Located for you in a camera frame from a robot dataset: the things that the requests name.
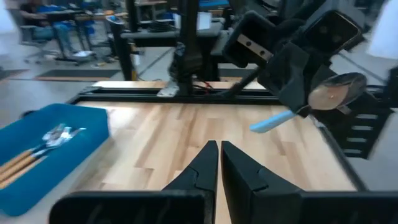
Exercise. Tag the black floor mat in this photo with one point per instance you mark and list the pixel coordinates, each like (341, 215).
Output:
(77, 74)

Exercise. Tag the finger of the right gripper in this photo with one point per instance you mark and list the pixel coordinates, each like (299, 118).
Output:
(286, 74)
(321, 70)

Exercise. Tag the black slotted frame brace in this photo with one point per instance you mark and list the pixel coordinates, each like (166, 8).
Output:
(357, 130)

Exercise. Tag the blue plastic bin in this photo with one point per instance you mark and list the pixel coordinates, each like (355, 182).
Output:
(62, 161)

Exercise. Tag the person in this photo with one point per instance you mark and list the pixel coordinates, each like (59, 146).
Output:
(46, 21)

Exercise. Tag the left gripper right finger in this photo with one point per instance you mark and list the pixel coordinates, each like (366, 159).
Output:
(280, 205)

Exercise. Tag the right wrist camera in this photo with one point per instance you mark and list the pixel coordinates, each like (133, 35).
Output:
(334, 31)

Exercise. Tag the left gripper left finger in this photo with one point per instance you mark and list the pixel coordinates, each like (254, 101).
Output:
(140, 207)

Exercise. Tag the black desk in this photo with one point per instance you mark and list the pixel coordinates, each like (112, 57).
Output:
(71, 15)

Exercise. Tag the black table edge rail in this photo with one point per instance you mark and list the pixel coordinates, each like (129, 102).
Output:
(124, 93)

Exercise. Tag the office chair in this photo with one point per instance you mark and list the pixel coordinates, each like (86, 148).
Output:
(34, 40)

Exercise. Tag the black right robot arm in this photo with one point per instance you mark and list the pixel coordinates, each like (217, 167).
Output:
(189, 46)

